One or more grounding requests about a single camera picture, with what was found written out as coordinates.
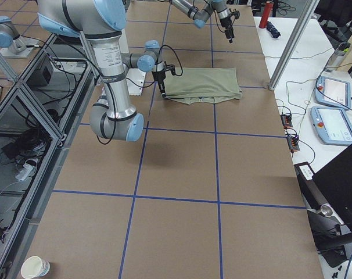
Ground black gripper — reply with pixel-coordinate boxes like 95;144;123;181
152;63;176;98
218;8;240;44

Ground olive green long-sleeve shirt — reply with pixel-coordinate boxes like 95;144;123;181
164;67;242;105

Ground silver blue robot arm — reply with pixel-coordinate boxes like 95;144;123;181
37;1;175;141
168;0;240;44

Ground folded dark blue umbrella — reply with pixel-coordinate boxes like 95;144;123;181
266;21;281;39

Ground red cylindrical bottle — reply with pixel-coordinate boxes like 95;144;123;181
258;1;274;28

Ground far blue teach pendant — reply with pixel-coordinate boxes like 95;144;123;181
314;76;351;110

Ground blue teach pendant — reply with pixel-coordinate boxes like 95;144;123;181
310;106;352;146
314;76;351;110

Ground near blue teach pendant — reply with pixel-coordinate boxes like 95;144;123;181
310;106;352;146

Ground black laptop computer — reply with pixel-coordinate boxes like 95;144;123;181
294;144;352;267

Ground paper cup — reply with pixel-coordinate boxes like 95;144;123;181
20;256;51;279

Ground aluminium frame post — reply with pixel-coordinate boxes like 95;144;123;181
268;0;319;91

